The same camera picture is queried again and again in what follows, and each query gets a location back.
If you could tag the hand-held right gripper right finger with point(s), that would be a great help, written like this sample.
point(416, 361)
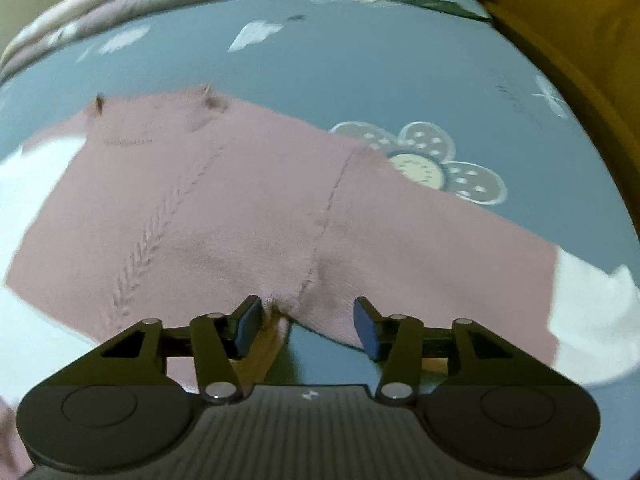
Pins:
point(367, 327)

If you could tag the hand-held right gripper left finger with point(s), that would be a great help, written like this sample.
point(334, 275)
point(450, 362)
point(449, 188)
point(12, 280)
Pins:
point(248, 327)

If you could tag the pink and white sweater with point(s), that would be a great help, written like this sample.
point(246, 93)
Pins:
point(225, 210)

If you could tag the flat grey-blue pillow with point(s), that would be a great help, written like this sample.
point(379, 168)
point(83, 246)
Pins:
point(410, 2)

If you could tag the mauve floral quilt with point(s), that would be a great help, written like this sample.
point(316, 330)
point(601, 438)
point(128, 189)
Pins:
point(150, 7)

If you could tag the wooden headboard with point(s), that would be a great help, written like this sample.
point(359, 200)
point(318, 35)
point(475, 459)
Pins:
point(575, 35)

